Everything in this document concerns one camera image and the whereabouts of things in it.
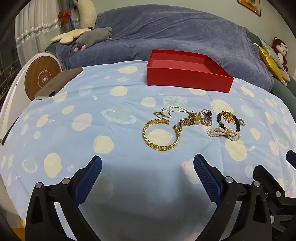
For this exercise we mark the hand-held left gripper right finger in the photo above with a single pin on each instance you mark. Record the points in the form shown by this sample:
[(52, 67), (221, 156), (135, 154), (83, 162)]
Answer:
[(208, 180)]

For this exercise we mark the yellow cushion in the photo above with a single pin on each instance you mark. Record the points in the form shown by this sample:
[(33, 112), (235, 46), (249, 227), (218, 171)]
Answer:
[(270, 62)]

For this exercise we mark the light blue printed tablecloth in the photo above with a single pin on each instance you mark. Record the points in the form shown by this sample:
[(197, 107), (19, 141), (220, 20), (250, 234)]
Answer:
[(92, 115)]

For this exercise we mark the red ribbon bow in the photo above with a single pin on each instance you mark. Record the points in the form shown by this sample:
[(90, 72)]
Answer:
[(63, 16)]

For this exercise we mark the white sheer curtain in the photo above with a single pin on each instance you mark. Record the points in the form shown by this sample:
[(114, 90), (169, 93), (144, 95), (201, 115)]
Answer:
[(34, 27)]

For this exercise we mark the cream cushion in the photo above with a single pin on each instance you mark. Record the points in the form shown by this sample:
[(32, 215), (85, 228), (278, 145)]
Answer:
[(285, 76)]

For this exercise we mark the flower shaped cushion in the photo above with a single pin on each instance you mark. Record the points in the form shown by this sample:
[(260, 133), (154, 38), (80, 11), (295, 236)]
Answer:
[(67, 36)]

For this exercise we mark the brown flat case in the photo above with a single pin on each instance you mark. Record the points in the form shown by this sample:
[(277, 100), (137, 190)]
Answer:
[(60, 83)]

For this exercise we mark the grey plush toy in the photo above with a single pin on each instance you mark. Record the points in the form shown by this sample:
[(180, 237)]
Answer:
[(92, 37)]

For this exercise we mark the white plush toy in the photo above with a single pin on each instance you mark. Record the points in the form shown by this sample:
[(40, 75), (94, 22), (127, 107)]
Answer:
[(86, 11)]

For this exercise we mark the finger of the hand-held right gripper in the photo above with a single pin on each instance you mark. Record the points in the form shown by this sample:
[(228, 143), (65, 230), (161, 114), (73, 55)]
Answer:
[(291, 157), (264, 176)]

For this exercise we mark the wall picture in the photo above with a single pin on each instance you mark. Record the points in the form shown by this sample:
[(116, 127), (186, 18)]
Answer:
[(251, 5)]

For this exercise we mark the grey patterned cushion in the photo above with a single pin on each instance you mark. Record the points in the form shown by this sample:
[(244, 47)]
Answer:
[(269, 49)]

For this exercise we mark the red cardboard box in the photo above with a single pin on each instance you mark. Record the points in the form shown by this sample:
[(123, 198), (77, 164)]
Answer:
[(185, 69)]

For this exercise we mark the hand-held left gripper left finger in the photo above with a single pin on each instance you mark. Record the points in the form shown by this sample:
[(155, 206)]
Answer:
[(89, 178)]

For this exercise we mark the gold hoop earring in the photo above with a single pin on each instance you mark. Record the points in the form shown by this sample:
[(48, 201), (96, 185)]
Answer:
[(241, 122)]

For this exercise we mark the red-haired plush doll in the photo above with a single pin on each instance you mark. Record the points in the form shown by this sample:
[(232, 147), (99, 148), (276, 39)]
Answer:
[(281, 49)]

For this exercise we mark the blue sofa blanket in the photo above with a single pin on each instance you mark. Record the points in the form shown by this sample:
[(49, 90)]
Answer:
[(175, 30)]

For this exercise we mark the white wood-topped round side table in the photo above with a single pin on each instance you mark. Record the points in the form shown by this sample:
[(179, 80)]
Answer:
[(39, 69)]

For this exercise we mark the gold wristwatch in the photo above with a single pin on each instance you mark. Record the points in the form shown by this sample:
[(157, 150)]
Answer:
[(196, 118)]

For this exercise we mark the blue curtain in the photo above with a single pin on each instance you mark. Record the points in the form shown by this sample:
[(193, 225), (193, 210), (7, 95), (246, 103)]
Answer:
[(70, 14)]

